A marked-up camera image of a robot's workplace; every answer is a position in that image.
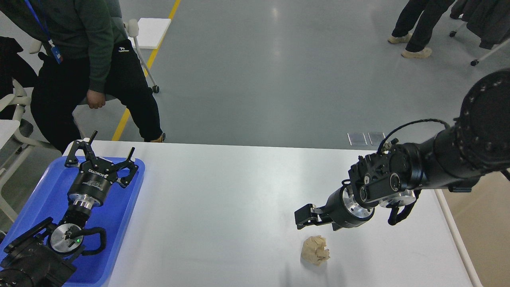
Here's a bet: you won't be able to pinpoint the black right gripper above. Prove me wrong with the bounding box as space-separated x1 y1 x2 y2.
294 185 375 231

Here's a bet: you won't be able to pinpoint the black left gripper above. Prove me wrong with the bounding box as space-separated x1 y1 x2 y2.
64 130 139 207

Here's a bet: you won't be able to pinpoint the beige paper ball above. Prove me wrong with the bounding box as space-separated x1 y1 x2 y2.
301 236 330 266

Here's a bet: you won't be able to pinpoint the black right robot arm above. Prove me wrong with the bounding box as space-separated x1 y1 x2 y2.
294 69 510 231

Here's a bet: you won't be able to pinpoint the blue plastic tray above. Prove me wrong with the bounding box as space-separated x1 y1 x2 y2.
0 155 145 287

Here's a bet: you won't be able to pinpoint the left metal floor plate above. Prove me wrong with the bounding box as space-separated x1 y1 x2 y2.
347 132 368 146

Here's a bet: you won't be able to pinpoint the metal floor plate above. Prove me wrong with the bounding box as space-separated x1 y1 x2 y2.
368 132 386 146
347 132 368 146

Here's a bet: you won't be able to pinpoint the right metal floor plate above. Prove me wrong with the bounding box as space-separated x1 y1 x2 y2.
368 132 386 146

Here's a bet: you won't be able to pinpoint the seated person green sweater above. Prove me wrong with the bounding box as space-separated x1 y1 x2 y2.
1 0 165 153

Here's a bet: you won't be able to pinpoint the white chair at left edge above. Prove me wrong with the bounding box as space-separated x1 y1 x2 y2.
0 37 56 224

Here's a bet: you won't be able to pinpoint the beige plastic bin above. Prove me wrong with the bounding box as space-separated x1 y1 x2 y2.
435 172 510 287

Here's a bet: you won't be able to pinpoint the walking person dark trousers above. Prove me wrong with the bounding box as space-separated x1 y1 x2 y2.
388 0 454 59

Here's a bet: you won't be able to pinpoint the chair with dark coat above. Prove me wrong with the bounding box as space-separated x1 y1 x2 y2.
449 0 510 67

